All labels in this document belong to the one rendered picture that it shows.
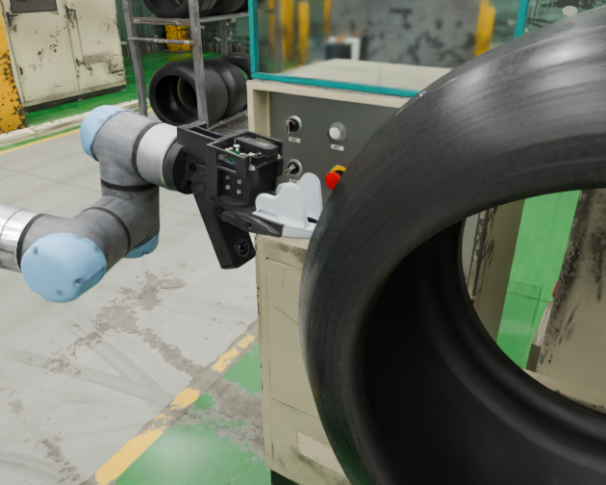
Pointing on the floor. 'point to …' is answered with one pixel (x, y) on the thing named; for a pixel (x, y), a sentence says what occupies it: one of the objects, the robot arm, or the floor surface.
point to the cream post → (591, 300)
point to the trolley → (168, 83)
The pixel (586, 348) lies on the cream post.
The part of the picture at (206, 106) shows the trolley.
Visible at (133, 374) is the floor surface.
